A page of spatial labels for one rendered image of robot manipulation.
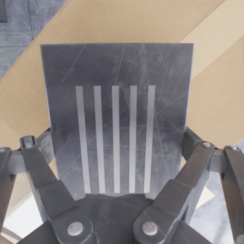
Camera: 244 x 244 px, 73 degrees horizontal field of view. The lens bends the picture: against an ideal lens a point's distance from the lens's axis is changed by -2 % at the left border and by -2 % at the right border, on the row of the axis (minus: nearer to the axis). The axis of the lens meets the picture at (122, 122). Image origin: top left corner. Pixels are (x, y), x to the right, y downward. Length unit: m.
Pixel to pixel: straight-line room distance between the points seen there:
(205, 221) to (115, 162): 1.72
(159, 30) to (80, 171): 0.19
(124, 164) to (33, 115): 0.16
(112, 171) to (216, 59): 0.20
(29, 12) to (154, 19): 1.10
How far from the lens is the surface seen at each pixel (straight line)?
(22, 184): 0.81
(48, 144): 0.17
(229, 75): 0.28
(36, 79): 0.27
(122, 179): 0.19
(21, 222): 0.84
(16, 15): 1.33
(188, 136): 0.17
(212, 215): 1.84
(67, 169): 0.19
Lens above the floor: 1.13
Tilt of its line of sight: 72 degrees down
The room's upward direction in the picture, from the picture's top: 179 degrees clockwise
